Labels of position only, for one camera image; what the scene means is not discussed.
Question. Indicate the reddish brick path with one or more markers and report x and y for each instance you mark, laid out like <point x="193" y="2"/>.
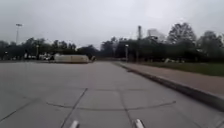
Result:
<point x="196" y="80"/>

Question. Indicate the lamp post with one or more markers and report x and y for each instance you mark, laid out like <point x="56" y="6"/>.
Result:
<point x="126" y="52"/>

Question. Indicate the grey concrete slab pavement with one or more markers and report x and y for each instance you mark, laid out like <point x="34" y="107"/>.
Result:
<point x="83" y="90"/>

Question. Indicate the row of dark trees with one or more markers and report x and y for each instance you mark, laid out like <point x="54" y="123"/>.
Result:
<point x="160" y="46"/>

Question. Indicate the long pale vehicle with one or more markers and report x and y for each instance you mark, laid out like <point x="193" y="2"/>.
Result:
<point x="71" y="58"/>

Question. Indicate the floodlight pole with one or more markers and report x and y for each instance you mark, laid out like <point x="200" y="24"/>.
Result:
<point x="18" y="33"/>

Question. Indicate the robot's own part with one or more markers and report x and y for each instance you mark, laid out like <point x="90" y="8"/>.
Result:
<point x="74" y="124"/>
<point x="139" y="123"/>

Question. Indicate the green grass strip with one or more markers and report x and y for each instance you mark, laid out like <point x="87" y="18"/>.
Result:
<point x="196" y="67"/>

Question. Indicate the grey stone kerb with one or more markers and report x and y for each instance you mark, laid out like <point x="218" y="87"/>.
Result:
<point x="180" y="87"/>

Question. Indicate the pale distant building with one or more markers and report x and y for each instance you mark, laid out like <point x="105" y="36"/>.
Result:
<point x="155" y="34"/>

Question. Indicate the tall pale chimney tower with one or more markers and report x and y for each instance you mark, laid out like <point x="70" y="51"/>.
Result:
<point x="139" y="33"/>

